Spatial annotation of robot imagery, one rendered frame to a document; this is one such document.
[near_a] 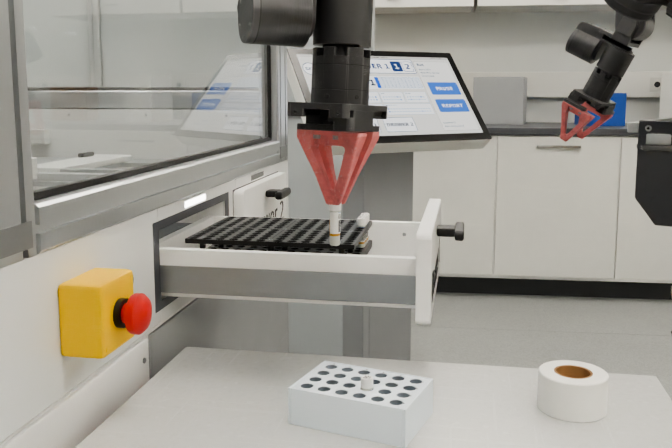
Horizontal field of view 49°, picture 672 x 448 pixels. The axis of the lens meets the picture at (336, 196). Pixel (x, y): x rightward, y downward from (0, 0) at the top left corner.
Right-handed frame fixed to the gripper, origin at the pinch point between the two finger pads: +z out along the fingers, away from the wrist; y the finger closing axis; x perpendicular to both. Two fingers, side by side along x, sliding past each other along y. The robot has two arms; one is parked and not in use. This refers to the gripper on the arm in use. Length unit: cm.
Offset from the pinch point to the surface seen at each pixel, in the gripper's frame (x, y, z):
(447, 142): -26, -123, -1
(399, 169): -39, -123, 7
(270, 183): -38, -52, 5
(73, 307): -19.2, 15.8, 10.7
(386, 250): -8.5, -36.9, 12.2
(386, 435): 8.1, 4.0, 21.6
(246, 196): -34, -37, 6
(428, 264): 5.6, -13.8, 8.6
